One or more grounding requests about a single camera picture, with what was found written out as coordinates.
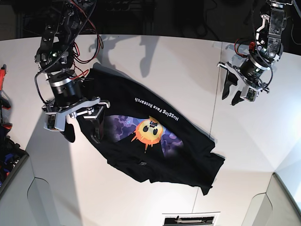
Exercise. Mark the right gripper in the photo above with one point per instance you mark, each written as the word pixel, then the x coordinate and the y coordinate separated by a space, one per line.
pixel 70 101

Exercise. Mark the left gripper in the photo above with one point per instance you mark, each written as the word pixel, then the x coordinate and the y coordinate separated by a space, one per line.
pixel 249 73

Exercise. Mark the black printed t-shirt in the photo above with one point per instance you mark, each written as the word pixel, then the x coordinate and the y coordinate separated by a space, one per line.
pixel 146 138

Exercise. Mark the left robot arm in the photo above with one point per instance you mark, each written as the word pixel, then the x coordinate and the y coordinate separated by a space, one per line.
pixel 259 52

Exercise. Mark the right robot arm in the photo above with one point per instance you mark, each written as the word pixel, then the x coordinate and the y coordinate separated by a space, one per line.
pixel 57 57

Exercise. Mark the grey bin with clothes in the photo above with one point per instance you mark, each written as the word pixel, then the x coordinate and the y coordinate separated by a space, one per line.
pixel 11 159

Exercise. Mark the white label card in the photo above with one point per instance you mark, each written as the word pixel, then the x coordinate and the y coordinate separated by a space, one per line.
pixel 191 219

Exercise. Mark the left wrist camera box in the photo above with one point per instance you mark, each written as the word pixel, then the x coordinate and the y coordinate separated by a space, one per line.
pixel 251 94

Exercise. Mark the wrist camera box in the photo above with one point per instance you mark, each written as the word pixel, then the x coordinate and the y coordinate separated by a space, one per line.
pixel 251 94
pixel 49 123

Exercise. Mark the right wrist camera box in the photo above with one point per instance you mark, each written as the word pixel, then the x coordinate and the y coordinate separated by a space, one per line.
pixel 49 123

